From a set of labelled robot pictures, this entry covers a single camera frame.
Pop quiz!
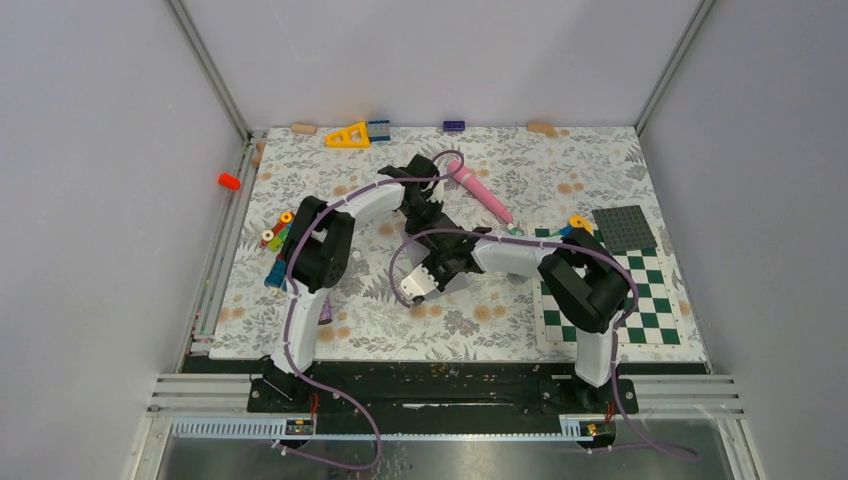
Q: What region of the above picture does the small green white bottle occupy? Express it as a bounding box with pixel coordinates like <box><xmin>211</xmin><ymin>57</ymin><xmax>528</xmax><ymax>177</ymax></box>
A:
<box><xmin>507</xmin><ymin>224</ymin><xmax>525</xmax><ymax>236</ymax></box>

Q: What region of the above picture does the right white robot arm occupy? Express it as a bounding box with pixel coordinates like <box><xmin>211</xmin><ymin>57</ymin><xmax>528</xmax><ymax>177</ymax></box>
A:
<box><xmin>400</xmin><ymin>228</ymin><xmax>638</xmax><ymax>412</ymax></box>

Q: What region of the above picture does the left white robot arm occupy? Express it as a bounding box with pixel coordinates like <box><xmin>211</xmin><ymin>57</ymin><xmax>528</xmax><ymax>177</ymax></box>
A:
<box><xmin>271</xmin><ymin>155</ymin><xmax>444</xmax><ymax>411</ymax></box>

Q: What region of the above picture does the pink toy microphone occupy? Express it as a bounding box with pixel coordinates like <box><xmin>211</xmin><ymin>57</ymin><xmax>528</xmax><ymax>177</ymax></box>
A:
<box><xmin>447</xmin><ymin>160</ymin><xmax>514</xmax><ymax>224</ymax></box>

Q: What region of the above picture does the floral table mat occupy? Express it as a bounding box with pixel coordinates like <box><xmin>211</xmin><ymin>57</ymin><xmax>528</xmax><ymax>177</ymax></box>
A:
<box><xmin>210</xmin><ymin>127</ymin><xmax>706</xmax><ymax>362</ymax></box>

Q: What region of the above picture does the dark purple lego brick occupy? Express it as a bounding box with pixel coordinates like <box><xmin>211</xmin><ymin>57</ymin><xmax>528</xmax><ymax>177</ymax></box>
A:
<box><xmin>442</xmin><ymin>120</ymin><xmax>466</xmax><ymax>132</ymax></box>

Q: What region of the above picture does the blue grey lego brick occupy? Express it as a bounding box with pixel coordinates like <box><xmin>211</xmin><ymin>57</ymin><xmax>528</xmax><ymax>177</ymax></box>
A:
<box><xmin>366</xmin><ymin>120</ymin><xmax>391</xmax><ymax>142</ymax></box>

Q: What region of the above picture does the yellow triangle toy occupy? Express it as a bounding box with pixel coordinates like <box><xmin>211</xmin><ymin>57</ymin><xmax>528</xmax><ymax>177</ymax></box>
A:
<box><xmin>325</xmin><ymin>121</ymin><xmax>370</xmax><ymax>149</ymax></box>

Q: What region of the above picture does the lego toy on chessboard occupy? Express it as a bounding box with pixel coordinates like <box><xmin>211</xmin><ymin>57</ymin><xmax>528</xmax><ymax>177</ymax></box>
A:
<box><xmin>556</xmin><ymin>215</ymin><xmax>594</xmax><ymax>237</ymax></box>

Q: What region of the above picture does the purple glitter microphone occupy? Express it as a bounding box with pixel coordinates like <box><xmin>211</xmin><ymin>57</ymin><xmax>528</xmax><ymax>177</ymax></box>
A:
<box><xmin>318</xmin><ymin>298</ymin><xmax>333</xmax><ymax>325</ymax></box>

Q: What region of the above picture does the wooden block left back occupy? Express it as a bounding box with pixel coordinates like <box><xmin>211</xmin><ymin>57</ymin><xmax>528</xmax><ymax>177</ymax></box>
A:
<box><xmin>290</xmin><ymin>123</ymin><xmax>318</xmax><ymax>136</ymax></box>

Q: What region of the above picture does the wooden block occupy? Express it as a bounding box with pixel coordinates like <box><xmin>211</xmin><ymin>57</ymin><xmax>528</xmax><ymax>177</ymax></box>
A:
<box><xmin>290</xmin><ymin>123</ymin><xmax>318</xmax><ymax>136</ymax></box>
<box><xmin>526</xmin><ymin>122</ymin><xmax>559</xmax><ymax>138</ymax></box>

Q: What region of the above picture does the colourful lego toy stack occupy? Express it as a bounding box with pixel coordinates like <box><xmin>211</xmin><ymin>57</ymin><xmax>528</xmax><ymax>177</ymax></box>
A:
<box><xmin>260</xmin><ymin>211</ymin><xmax>294</xmax><ymax>252</ymax></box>

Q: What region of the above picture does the wooden block right back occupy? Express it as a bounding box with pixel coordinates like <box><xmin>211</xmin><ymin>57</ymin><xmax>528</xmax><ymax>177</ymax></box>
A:
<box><xmin>526</xmin><ymin>122</ymin><xmax>559</xmax><ymax>138</ymax></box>

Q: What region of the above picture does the blue red lego car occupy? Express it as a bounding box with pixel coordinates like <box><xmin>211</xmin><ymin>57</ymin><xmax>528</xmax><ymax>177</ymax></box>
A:
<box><xmin>264</xmin><ymin>257</ymin><xmax>287</xmax><ymax>292</ymax></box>

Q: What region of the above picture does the orange red cylinder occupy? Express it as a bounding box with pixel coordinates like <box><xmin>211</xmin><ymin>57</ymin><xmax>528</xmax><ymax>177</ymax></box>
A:
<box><xmin>217</xmin><ymin>172</ymin><xmax>241</xmax><ymax>191</ymax></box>

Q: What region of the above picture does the green white chessboard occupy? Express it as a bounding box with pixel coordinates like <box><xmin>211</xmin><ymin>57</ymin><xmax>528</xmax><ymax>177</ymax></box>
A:
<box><xmin>532</xmin><ymin>226</ymin><xmax>684</xmax><ymax>347</ymax></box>

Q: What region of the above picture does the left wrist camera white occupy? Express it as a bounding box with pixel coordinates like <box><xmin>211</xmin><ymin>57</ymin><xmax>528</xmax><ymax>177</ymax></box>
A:
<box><xmin>421</xmin><ymin>181</ymin><xmax>445</xmax><ymax>203</ymax></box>

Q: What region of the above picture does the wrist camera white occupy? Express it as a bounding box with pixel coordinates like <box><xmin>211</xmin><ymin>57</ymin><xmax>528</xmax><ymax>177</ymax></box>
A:
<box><xmin>421</xmin><ymin>181</ymin><xmax>445</xmax><ymax>203</ymax></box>
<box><xmin>400</xmin><ymin>264</ymin><xmax>441</xmax><ymax>306</ymax></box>

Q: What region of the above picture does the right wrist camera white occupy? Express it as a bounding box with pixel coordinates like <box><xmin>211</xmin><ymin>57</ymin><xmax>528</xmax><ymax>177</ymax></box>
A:
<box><xmin>400</xmin><ymin>264</ymin><xmax>441</xmax><ymax>306</ymax></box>

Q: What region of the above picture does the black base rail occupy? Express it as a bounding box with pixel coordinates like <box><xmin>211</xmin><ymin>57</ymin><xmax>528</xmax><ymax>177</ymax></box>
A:
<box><xmin>151</xmin><ymin>359</ymin><xmax>707</xmax><ymax>436</ymax></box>

